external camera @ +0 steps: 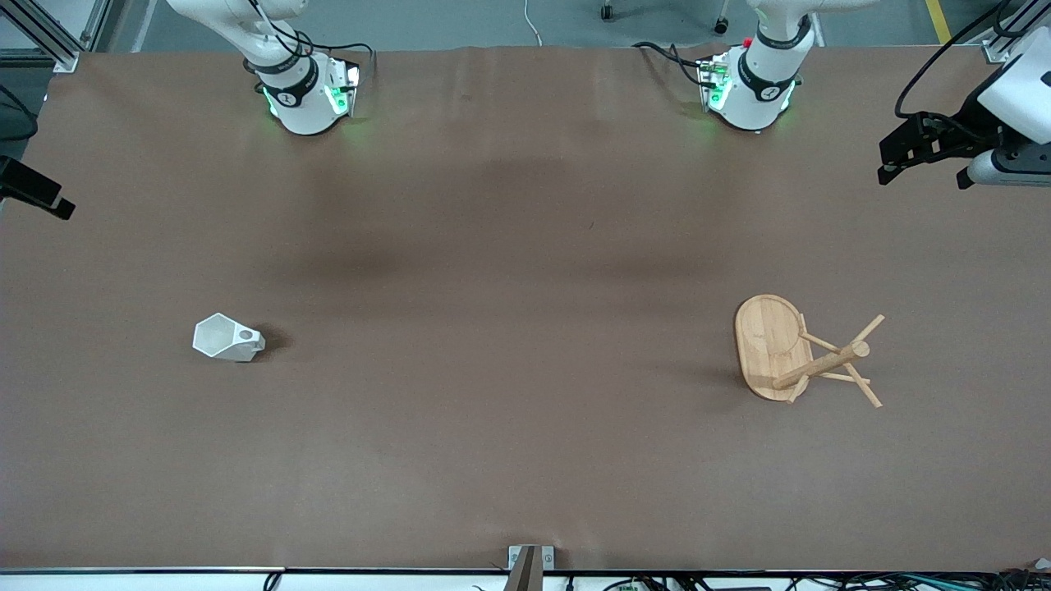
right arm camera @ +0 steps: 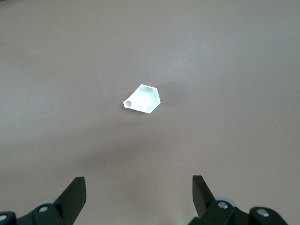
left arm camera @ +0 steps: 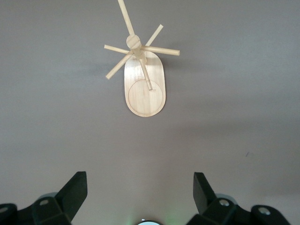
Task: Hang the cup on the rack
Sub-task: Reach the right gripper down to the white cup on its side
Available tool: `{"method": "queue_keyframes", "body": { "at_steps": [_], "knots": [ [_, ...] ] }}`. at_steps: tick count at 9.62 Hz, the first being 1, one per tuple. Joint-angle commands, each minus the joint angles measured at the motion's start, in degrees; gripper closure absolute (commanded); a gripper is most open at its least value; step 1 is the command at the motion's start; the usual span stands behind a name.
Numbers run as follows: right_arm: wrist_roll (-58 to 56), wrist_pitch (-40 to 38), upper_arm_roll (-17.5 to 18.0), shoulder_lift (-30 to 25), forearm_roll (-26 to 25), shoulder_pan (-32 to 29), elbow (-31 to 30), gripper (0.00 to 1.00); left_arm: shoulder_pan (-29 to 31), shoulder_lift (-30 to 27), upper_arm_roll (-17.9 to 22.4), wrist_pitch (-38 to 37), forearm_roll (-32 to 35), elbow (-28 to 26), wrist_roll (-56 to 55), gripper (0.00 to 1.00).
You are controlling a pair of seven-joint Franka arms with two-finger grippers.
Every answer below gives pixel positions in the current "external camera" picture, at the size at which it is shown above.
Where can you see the wooden cup rack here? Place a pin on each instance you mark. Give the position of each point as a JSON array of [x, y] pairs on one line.
[[768, 345]]

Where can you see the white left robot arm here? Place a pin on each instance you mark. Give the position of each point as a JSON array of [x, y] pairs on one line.
[[759, 82]]

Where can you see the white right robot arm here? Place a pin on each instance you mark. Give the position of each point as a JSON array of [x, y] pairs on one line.
[[304, 107]]

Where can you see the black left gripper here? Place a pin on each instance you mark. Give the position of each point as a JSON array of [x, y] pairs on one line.
[[971, 121]]

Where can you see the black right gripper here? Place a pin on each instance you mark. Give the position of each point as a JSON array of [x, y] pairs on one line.
[[25, 185]]

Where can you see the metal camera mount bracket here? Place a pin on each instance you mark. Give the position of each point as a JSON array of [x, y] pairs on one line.
[[530, 566]]

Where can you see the white faceted cup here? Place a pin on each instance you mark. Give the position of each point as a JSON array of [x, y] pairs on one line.
[[218, 338]]

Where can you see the aluminium frame profile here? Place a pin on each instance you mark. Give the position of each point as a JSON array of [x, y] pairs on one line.
[[49, 37], [1003, 45]]

